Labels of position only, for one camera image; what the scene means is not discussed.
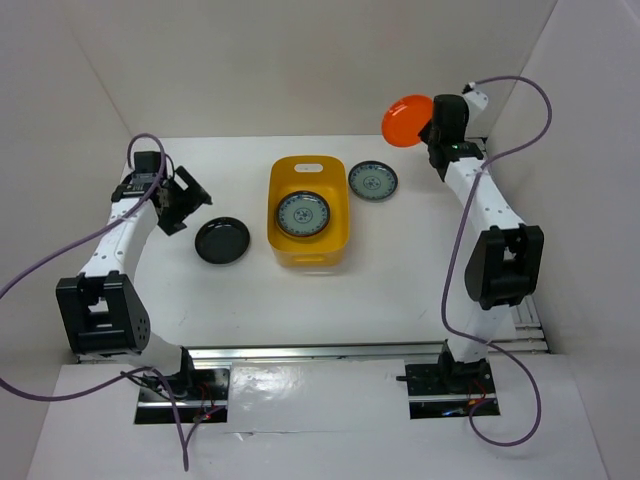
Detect blue patterned plate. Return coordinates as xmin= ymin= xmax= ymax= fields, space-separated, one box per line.
xmin=348 ymin=160 xmax=399 ymax=202
xmin=275 ymin=191 xmax=331 ymax=238

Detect black plate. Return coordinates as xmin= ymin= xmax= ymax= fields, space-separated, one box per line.
xmin=194 ymin=217 xmax=251 ymax=265

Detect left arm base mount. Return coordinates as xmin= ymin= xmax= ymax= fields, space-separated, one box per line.
xmin=131 ymin=366 xmax=231 ymax=425

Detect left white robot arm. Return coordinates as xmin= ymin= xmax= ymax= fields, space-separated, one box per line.
xmin=55 ymin=151 xmax=212 ymax=399

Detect aluminium front rail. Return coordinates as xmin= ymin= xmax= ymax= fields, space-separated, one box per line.
xmin=74 ymin=339 xmax=551 ymax=364

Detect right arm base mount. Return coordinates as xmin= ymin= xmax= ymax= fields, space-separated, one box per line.
xmin=395 ymin=364 xmax=500 ymax=420

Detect orange plate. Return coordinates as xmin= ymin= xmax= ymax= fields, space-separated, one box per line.
xmin=381 ymin=94 xmax=433 ymax=148

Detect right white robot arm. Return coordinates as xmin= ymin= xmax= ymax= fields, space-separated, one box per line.
xmin=419 ymin=90 xmax=544 ymax=393

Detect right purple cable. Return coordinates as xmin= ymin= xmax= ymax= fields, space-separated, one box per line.
xmin=440 ymin=75 xmax=553 ymax=447

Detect yellow plastic bin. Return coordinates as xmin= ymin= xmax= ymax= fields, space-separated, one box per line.
xmin=267 ymin=155 xmax=350 ymax=268

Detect left base thin wires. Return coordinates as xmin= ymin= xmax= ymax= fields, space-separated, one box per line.
xmin=119 ymin=368 xmax=221 ymax=419

